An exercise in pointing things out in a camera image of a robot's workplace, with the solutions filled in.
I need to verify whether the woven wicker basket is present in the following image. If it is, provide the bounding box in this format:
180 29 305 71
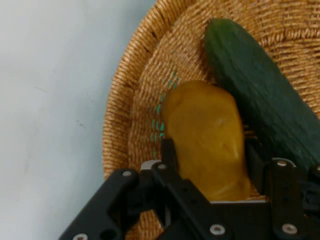
101 0 320 240

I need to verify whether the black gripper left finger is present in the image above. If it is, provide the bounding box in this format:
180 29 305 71
58 138 214 240

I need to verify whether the dark green toy cucumber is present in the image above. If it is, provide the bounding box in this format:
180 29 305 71
203 17 320 174

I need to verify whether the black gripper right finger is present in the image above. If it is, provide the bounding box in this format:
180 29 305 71
245 140 320 240

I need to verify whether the yellow toy potato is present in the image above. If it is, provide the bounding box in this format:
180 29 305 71
159 81 252 202

